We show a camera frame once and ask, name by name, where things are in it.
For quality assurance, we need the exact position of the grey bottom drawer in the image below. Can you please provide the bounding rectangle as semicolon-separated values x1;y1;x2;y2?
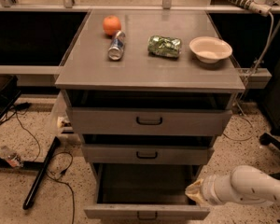
85;163;210;221

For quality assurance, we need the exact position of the grey drawer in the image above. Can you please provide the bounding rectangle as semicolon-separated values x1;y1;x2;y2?
66;107;231;136
85;163;210;221
81;144;214;165

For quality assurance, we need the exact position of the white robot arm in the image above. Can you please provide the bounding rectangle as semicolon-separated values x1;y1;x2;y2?
185;165;280;206

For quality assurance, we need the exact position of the grey middle drawer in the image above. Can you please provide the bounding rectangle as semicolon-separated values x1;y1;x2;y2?
81;144;214;165

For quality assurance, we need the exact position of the grey drawer cabinet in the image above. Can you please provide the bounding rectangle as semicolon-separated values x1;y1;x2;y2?
54;9;246;173

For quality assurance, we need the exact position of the grey top drawer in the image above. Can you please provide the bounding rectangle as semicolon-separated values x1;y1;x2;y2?
66;107;231;136

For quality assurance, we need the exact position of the black office chair base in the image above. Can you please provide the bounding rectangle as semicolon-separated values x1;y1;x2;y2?
259;133;280;180

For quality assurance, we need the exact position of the white paper bowl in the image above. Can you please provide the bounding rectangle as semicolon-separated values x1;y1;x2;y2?
189;36;232;63

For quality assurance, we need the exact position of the green crumpled chip bag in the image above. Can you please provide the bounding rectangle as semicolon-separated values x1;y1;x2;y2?
147;35;182;58

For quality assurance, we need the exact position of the black table leg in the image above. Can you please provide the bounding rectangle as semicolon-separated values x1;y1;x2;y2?
22;137;61;210

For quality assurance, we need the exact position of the blue silver soda can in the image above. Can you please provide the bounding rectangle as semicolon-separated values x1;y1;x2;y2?
108;31;126;61

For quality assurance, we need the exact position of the clear plastic bottle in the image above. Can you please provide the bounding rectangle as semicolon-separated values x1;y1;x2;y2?
1;146;23;168

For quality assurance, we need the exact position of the orange fruit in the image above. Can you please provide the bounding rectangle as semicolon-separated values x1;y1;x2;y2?
103;15;121;35

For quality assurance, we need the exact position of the white power strip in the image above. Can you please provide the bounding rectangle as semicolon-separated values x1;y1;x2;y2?
227;0;272;17

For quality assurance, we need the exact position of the black box on left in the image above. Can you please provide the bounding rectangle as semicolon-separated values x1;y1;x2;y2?
0;75;21;118

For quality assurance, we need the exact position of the white power cord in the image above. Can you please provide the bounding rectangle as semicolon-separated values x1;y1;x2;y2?
222;11;275;143

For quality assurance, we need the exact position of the black floor cable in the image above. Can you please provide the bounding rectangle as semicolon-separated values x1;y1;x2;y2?
0;105;77;224

